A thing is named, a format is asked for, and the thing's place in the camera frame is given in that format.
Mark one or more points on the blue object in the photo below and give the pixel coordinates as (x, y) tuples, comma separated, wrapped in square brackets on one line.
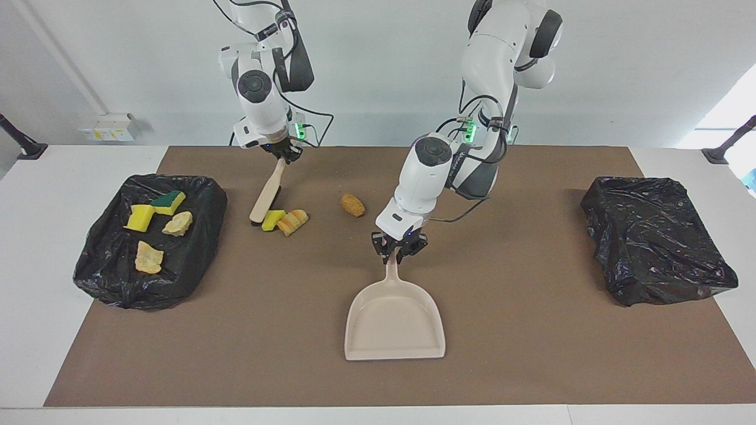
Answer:
[(752, 180)]

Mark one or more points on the black clamp stand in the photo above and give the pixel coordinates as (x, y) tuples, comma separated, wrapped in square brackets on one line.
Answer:
[(29, 150), (717, 154)]

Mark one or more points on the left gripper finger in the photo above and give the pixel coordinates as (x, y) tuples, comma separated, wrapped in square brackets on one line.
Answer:
[(409, 255), (385, 255)]

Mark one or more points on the pale crumpled pastry piece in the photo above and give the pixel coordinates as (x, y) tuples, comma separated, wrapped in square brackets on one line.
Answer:
[(149, 258)]

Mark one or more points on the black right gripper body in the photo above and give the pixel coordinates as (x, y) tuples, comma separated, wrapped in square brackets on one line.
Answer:
[(284, 150)]

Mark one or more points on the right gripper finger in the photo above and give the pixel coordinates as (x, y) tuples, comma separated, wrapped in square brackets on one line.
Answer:
[(293, 157), (277, 159)]

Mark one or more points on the brown table mat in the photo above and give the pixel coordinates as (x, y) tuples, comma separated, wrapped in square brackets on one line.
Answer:
[(531, 354)]

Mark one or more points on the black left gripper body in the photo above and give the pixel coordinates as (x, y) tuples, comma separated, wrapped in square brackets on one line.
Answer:
[(400, 242)]

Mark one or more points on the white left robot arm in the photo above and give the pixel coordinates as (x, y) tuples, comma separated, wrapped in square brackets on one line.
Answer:
[(425, 171)]

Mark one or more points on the brown croquette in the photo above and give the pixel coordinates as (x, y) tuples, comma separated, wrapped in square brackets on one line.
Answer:
[(353, 205)]

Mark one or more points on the yellow and green sponge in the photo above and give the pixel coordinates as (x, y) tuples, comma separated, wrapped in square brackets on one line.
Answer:
[(168, 202)]

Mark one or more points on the black bag lined bin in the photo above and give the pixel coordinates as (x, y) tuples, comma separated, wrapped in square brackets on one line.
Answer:
[(655, 242), (106, 283)]

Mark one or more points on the beige plastic dustpan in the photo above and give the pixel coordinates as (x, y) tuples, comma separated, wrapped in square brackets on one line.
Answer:
[(393, 330)]

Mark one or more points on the beige brush with black bristles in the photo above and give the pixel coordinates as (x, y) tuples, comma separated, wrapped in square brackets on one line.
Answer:
[(266, 198)]

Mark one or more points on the striped bread roll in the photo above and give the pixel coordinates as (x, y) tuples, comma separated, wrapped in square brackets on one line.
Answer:
[(176, 224), (293, 222)]

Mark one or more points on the small yellow sponge piece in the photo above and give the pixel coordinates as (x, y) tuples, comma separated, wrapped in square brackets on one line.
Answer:
[(271, 220)]

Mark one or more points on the white wall socket box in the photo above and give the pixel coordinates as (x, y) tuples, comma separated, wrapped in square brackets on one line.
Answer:
[(109, 127)]

